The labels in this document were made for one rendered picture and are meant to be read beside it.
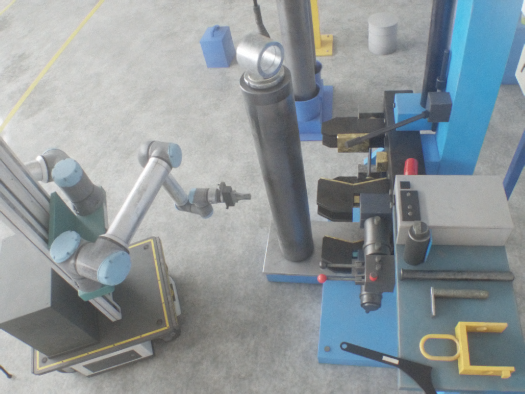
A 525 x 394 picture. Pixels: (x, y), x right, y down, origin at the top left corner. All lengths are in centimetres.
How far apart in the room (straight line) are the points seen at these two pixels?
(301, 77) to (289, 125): 147
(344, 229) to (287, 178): 88
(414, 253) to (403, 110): 71
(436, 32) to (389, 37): 264
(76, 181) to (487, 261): 184
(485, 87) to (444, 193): 42
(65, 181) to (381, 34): 327
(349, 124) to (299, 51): 109
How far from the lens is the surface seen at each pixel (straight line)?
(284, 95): 166
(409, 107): 197
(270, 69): 165
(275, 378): 254
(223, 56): 450
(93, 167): 403
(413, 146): 194
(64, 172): 216
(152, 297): 256
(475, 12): 149
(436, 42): 177
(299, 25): 298
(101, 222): 220
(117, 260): 172
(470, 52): 156
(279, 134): 177
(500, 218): 162
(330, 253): 221
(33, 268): 239
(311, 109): 340
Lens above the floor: 244
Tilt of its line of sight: 49 degrees down
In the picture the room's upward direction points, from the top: 16 degrees counter-clockwise
